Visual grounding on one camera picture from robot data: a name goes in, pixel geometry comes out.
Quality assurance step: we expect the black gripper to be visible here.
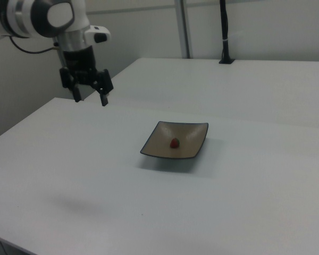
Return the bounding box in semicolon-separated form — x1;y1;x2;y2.
59;45;115;107

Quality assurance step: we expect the grey metal partition post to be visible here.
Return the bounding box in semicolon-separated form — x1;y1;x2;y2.
174;0;191;59

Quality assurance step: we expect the square tan ceramic plate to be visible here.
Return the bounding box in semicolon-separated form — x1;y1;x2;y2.
139;121;209;160

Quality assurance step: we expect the black pole with base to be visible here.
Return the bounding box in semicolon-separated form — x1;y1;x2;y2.
219;0;236;65

